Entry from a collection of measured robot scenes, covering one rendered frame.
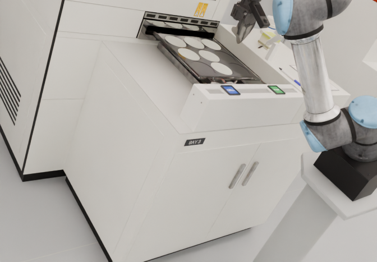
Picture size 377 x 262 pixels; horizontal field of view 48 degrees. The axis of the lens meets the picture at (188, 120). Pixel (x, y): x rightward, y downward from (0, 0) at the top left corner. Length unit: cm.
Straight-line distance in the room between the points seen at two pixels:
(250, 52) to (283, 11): 81
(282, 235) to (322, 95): 68
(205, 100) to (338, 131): 43
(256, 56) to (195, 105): 62
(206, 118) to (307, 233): 62
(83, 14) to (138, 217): 82
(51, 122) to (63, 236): 52
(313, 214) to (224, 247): 77
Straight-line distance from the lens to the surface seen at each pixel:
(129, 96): 167
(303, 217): 173
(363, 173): 159
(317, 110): 138
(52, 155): 216
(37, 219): 212
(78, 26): 179
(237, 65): 196
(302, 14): 125
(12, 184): 225
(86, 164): 202
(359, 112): 143
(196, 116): 145
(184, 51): 185
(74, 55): 185
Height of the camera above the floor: 157
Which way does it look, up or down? 29 degrees down
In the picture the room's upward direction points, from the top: 25 degrees clockwise
